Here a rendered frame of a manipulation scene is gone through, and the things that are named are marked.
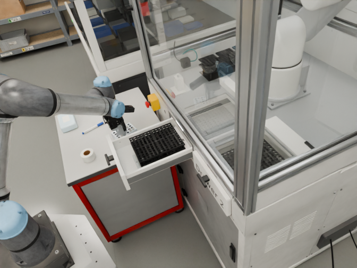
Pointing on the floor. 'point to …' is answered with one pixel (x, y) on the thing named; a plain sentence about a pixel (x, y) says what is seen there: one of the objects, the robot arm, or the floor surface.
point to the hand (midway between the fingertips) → (124, 132)
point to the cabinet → (261, 252)
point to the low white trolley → (158, 190)
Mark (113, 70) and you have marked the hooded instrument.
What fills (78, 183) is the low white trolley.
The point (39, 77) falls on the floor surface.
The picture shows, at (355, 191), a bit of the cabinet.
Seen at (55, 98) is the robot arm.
